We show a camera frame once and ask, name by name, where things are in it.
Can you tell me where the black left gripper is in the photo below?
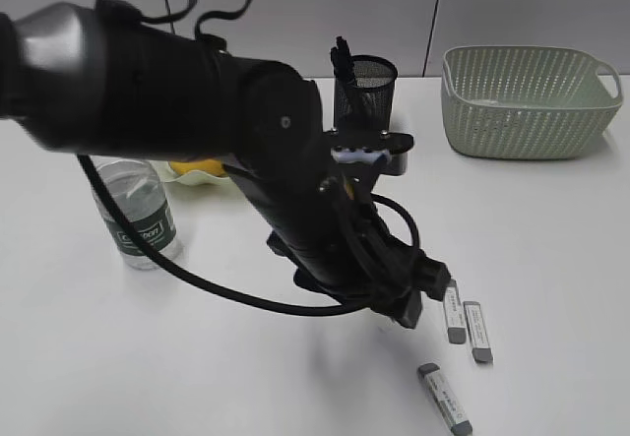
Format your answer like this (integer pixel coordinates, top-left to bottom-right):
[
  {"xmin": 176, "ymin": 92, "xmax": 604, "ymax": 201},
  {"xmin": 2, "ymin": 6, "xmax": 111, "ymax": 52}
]
[{"xmin": 230, "ymin": 162, "xmax": 451, "ymax": 329}]

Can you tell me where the yellow mango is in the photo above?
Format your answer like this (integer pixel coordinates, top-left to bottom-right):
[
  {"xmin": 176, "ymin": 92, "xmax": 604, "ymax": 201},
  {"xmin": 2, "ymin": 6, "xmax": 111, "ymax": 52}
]
[{"xmin": 168, "ymin": 158, "xmax": 226, "ymax": 177}]

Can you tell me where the black marker pen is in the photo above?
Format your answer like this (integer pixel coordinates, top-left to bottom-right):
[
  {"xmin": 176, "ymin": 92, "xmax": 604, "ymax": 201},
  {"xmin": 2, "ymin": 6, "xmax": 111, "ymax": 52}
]
[
  {"xmin": 330, "ymin": 47, "xmax": 346, "ymax": 80},
  {"xmin": 334, "ymin": 35, "xmax": 356, "ymax": 85}
]

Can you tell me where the grey white eraser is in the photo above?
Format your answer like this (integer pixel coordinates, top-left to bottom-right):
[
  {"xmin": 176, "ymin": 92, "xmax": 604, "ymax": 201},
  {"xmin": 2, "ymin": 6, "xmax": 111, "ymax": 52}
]
[
  {"xmin": 442, "ymin": 280, "xmax": 467, "ymax": 344},
  {"xmin": 417, "ymin": 362, "xmax": 473, "ymax": 436},
  {"xmin": 464, "ymin": 301, "xmax": 493, "ymax": 364}
]

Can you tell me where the clear water bottle green label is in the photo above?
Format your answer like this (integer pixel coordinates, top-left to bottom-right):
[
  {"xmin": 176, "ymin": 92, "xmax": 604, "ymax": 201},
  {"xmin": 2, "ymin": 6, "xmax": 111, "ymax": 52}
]
[{"xmin": 95, "ymin": 158, "xmax": 182, "ymax": 270}]

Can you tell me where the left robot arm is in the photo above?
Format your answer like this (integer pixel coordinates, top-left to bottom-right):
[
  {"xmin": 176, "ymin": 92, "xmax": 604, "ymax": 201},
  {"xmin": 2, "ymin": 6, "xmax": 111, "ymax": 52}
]
[{"xmin": 1, "ymin": 0, "xmax": 451, "ymax": 329}]

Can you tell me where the black mesh pen holder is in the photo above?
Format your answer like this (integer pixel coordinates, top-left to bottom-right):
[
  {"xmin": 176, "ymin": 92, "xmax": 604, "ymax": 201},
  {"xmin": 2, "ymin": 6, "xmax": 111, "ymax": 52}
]
[{"xmin": 333, "ymin": 54, "xmax": 398, "ymax": 132}]

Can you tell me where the frosted wavy glass plate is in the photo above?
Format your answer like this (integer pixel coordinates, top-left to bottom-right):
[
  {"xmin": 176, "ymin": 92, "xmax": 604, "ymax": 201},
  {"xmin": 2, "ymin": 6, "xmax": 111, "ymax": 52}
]
[{"xmin": 150, "ymin": 160, "xmax": 231, "ymax": 187}]

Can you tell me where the pale green plastic basket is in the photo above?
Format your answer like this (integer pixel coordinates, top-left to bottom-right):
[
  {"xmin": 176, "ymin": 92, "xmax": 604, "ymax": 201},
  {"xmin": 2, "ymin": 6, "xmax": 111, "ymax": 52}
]
[{"xmin": 441, "ymin": 45, "xmax": 624, "ymax": 160}]

